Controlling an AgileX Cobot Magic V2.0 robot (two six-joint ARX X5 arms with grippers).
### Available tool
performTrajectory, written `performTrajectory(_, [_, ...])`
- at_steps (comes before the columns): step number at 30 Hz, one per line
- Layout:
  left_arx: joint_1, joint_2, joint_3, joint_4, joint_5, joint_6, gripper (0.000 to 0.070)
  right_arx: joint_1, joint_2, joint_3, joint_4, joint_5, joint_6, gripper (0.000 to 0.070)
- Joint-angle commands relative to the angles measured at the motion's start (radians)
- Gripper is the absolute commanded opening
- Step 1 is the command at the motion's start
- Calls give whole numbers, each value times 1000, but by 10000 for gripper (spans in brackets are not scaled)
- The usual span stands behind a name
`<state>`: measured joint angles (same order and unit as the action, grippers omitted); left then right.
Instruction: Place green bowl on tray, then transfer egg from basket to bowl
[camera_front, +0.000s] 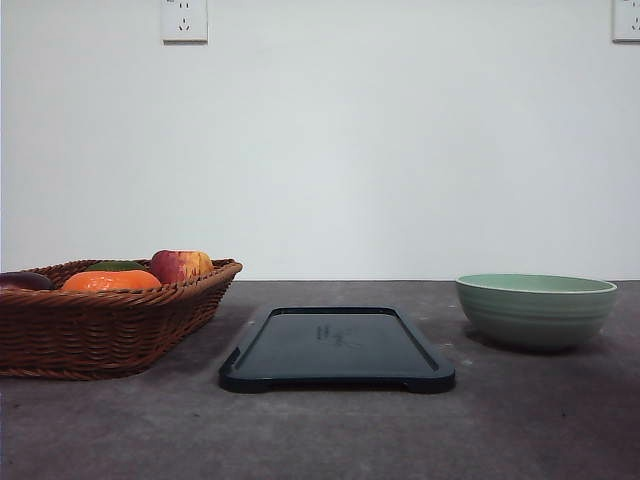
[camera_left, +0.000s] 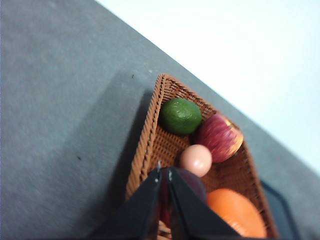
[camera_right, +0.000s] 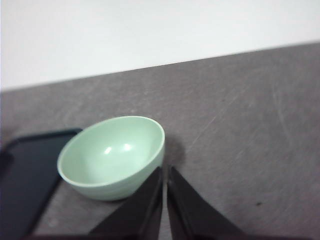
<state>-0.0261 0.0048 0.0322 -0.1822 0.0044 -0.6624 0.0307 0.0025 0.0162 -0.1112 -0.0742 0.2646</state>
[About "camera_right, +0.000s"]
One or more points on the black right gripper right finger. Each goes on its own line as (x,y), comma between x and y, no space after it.
(192,217)

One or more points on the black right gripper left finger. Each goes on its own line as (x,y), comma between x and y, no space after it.
(138,217)

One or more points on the dark rectangular tray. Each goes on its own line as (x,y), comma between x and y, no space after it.
(29,180)

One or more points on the light green bowl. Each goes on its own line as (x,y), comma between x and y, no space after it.
(110,158)

